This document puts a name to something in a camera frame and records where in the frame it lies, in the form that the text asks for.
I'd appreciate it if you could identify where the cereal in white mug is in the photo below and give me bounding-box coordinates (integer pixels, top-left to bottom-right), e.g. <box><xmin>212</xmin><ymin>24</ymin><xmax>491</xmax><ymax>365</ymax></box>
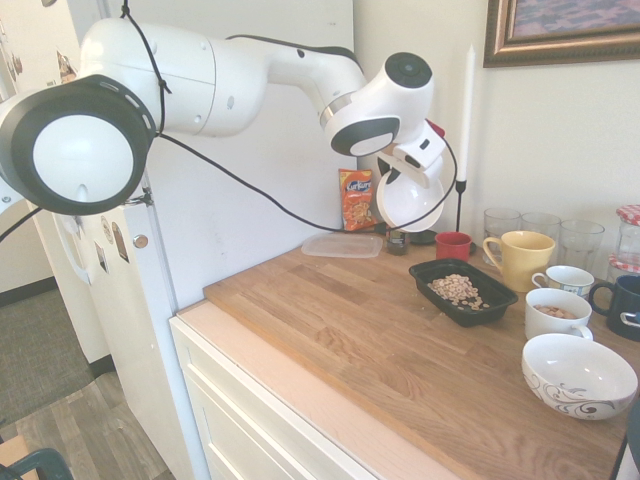
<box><xmin>533</xmin><ymin>303</ymin><xmax>579</xmax><ymax>320</ymax></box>

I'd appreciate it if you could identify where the yellow mug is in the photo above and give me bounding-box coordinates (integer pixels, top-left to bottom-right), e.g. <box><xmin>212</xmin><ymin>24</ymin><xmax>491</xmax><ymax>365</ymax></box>
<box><xmin>482</xmin><ymin>230</ymin><xmax>557</xmax><ymax>294</ymax></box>

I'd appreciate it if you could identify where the white bowl with swirl pattern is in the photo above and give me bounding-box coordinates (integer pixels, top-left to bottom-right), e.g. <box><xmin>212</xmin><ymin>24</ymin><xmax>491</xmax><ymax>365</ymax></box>
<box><xmin>521</xmin><ymin>333</ymin><xmax>639</xmax><ymax>421</ymax></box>

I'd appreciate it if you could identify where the orange snack bag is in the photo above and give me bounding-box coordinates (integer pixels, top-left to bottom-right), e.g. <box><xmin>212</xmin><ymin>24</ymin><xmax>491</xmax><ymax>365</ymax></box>
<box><xmin>338</xmin><ymin>167</ymin><xmax>380</xmax><ymax>233</ymax></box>

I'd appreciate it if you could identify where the plain white bowl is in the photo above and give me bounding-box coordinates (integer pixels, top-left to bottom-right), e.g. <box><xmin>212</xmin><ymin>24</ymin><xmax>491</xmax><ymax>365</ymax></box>
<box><xmin>375</xmin><ymin>169</ymin><xmax>447</xmax><ymax>234</ymax></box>

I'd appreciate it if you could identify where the large wooden butcher board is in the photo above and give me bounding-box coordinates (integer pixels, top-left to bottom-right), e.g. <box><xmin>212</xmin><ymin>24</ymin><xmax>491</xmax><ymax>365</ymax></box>
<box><xmin>202</xmin><ymin>239</ymin><xmax>632</xmax><ymax>479</ymax></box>

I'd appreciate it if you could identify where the large white mug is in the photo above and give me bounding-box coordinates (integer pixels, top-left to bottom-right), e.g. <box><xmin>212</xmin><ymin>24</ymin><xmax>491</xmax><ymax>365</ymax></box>
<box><xmin>524</xmin><ymin>288</ymin><xmax>595</xmax><ymax>342</ymax></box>

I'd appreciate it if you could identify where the framed picture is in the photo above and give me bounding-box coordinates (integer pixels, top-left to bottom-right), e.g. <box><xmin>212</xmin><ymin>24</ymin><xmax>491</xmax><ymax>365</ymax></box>
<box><xmin>482</xmin><ymin>0</ymin><xmax>640</xmax><ymax>69</ymax></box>

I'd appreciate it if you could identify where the black plastic tray box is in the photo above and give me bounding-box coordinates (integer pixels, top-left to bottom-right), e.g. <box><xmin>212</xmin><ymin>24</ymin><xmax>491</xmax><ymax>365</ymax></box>
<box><xmin>408</xmin><ymin>258</ymin><xmax>520</xmax><ymax>329</ymax></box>

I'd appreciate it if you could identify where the clear drinking glass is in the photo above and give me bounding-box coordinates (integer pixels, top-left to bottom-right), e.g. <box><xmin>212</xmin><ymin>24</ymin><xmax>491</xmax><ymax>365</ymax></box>
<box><xmin>482</xmin><ymin>207</ymin><xmax>523</xmax><ymax>267</ymax></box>
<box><xmin>558</xmin><ymin>219</ymin><xmax>607</xmax><ymax>277</ymax></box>
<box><xmin>519</xmin><ymin>212</ymin><xmax>563</xmax><ymax>242</ymax></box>

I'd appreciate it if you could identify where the clear plastic lid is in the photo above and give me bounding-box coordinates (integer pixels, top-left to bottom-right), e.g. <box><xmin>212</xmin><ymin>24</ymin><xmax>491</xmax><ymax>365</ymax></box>
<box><xmin>300</xmin><ymin>234</ymin><xmax>385</xmax><ymax>260</ymax></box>

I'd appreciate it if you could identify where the tallest white candle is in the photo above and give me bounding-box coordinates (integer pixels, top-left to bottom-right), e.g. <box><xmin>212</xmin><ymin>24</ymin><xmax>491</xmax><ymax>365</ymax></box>
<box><xmin>463</xmin><ymin>43</ymin><xmax>476</xmax><ymax>182</ymax></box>

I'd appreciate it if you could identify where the glass jar red checkered lid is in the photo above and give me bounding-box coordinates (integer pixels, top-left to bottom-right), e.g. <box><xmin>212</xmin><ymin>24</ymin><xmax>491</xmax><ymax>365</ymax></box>
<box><xmin>613</xmin><ymin>204</ymin><xmax>640</xmax><ymax>266</ymax></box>
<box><xmin>605</xmin><ymin>252</ymin><xmax>640</xmax><ymax>284</ymax></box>

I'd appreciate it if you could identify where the tall-stem black candle holder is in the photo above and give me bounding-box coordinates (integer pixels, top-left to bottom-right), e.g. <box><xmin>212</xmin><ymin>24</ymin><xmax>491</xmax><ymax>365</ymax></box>
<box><xmin>453</xmin><ymin>178</ymin><xmax>469</xmax><ymax>235</ymax></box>

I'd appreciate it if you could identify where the white drawer cabinet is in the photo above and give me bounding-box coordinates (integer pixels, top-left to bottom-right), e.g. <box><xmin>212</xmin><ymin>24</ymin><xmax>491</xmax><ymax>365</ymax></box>
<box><xmin>168</xmin><ymin>299</ymin><xmax>454</xmax><ymax>480</ymax></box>

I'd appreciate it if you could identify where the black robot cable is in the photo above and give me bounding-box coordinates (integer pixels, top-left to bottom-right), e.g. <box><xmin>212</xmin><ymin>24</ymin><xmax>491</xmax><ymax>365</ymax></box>
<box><xmin>0</xmin><ymin>0</ymin><xmax>459</xmax><ymax>246</ymax></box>

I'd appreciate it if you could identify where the brown arched fridge magnet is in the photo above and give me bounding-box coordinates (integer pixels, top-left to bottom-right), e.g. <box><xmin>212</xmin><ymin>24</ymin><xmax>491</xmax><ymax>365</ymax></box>
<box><xmin>110</xmin><ymin>221</ymin><xmax>131</xmax><ymax>264</ymax></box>

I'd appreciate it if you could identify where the white refrigerator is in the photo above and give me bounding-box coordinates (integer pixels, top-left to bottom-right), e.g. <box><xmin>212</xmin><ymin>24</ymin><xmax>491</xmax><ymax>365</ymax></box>
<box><xmin>0</xmin><ymin>0</ymin><xmax>358</xmax><ymax>480</ymax></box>

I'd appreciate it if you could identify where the white fridge door handle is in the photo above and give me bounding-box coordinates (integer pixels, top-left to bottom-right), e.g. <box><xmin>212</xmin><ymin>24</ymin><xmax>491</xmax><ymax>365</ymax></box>
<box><xmin>48</xmin><ymin>212</ymin><xmax>92</xmax><ymax>287</ymax></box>

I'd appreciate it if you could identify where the cereal rings pile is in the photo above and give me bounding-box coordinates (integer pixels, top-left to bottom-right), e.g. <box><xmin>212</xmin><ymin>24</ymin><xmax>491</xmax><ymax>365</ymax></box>
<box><xmin>426</xmin><ymin>273</ymin><xmax>492</xmax><ymax>313</ymax></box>

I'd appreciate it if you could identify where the small white patterned cup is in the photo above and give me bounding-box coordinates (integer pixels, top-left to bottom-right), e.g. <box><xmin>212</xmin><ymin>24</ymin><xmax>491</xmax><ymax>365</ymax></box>
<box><xmin>531</xmin><ymin>264</ymin><xmax>596</xmax><ymax>302</ymax></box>

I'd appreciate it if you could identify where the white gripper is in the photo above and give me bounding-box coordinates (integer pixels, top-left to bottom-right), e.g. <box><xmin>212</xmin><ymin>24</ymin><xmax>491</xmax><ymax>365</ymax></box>
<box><xmin>377</xmin><ymin>151</ymin><xmax>445</xmax><ymax>191</ymax></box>

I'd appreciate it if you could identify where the red mug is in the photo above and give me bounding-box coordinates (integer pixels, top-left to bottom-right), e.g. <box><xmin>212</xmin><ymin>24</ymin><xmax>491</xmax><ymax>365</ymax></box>
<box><xmin>434</xmin><ymin>231</ymin><xmax>474</xmax><ymax>263</ymax></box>

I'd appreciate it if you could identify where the dark blue mug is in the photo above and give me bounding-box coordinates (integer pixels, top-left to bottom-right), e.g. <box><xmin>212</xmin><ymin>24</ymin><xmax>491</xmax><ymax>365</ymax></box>
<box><xmin>588</xmin><ymin>274</ymin><xmax>640</xmax><ymax>344</ymax></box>

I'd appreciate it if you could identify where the spice jar with black lid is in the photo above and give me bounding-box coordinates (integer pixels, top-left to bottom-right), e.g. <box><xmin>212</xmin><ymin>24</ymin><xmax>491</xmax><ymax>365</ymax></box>
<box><xmin>385</xmin><ymin>227</ymin><xmax>413</xmax><ymax>258</ymax></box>

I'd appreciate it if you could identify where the dark green chair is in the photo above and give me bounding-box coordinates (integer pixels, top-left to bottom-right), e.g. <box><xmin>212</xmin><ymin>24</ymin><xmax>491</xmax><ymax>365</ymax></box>
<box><xmin>0</xmin><ymin>447</ymin><xmax>77</xmax><ymax>480</ymax></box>

